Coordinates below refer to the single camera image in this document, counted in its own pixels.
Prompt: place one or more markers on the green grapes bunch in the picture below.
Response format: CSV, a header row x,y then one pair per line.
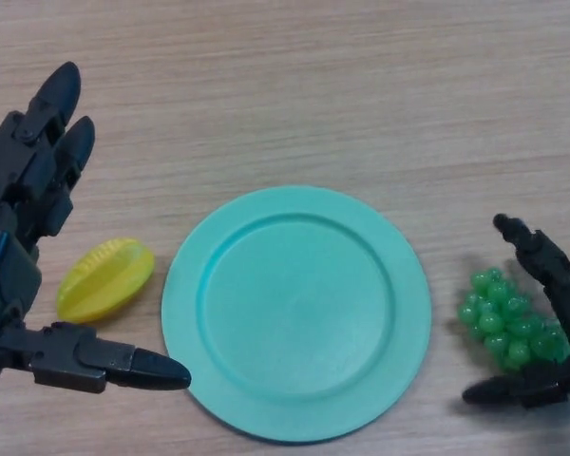
x,y
508,328

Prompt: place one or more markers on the yellow starfruit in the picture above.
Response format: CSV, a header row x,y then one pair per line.
x,y
104,285

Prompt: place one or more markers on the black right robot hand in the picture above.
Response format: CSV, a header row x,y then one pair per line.
x,y
546,266

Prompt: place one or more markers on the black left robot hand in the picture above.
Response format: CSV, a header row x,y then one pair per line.
x,y
24,171

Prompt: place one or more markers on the green round plate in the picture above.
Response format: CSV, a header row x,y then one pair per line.
x,y
297,309

